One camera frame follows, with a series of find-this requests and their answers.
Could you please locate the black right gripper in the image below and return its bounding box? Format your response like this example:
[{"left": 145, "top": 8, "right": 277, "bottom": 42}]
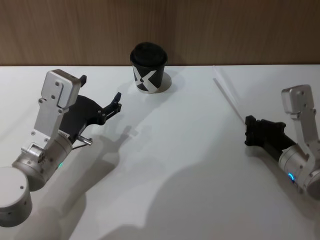
[{"left": 244, "top": 114, "right": 299, "bottom": 163}]

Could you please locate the thin dark cable silver plug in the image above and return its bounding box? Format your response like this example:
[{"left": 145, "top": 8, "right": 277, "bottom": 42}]
[{"left": 71, "top": 136, "right": 94, "bottom": 151}]

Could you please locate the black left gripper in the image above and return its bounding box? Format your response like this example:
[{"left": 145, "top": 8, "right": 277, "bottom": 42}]
[{"left": 58, "top": 74, "right": 123, "bottom": 145}]

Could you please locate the black plastic cup lid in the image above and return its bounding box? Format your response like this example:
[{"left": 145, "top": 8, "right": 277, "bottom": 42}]
[{"left": 129, "top": 41, "right": 169, "bottom": 69}]

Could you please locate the black white patterned paper cup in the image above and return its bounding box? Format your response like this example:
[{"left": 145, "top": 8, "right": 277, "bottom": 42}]
[{"left": 131, "top": 63, "right": 166, "bottom": 95}]

